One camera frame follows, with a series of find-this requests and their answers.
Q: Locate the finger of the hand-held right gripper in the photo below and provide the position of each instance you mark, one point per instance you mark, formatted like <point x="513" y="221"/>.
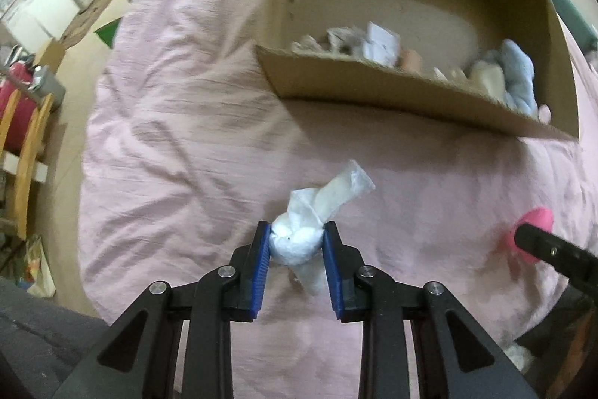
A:
<point x="556" y="252"/>

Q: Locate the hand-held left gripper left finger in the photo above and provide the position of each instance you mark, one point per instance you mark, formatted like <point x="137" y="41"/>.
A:
<point x="260" y="273"/>

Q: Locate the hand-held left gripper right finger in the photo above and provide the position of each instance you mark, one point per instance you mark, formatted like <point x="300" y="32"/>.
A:
<point x="334" y="273"/>

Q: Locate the pink sponge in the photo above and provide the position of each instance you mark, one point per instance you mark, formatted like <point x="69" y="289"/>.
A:
<point x="537" y="219"/>

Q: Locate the white knotted cloth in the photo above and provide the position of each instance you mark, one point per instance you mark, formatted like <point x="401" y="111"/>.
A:
<point x="294" y="240"/>

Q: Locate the light blue plush cloth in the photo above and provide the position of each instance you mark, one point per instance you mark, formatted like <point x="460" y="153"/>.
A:
<point x="518" y="72"/>

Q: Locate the cream floral scrunchie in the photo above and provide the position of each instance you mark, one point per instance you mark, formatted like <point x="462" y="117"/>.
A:
<point x="486" y="76"/>

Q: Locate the cardboard tube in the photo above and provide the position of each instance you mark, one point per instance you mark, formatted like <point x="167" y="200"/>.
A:
<point x="411" y="60"/>

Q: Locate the beige lace scrunchie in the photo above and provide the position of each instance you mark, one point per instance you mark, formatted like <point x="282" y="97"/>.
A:
<point x="310" y="44"/>

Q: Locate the clear plastic packet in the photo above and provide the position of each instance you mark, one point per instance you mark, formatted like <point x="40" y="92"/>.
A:
<point x="373" y="43"/>

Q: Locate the white dotted sheet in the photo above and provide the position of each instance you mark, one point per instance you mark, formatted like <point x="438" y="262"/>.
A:
<point x="518" y="359"/>

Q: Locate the pink bed sheet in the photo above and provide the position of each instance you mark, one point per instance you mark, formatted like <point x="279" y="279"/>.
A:
<point x="187" y="123"/>

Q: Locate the colourful floor bag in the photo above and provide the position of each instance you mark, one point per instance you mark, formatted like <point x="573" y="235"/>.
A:
<point x="35" y="268"/>

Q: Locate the person's grey trouser leg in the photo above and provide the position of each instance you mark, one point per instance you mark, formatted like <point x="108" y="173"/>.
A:
<point x="42" y="343"/>

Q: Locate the teal headboard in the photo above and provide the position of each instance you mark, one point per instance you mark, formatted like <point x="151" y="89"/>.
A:
<point x="577" y="11"/>

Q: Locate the wooden chair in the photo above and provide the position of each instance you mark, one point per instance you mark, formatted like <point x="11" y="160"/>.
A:
<point x="25" y="156"/>

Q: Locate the green bin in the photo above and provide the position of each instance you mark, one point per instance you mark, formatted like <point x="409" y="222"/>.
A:
<point x="110" y="34"/>

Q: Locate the grey container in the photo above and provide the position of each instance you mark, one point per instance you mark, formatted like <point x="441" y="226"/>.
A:
<point x="46" y="86"/>

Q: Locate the red suitcase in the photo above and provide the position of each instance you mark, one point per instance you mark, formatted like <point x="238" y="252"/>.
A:
<point x="11" y="100"/>

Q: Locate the small cardboard box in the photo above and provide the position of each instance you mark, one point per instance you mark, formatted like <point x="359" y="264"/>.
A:
<point x="49" y="55"/>

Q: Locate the patterned floor rug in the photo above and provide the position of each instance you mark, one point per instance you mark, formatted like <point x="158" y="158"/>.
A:
<point x="93" y="11"/>

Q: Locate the white kitchen cabinet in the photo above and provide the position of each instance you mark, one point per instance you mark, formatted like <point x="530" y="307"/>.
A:
<point x="37" y="8"/>

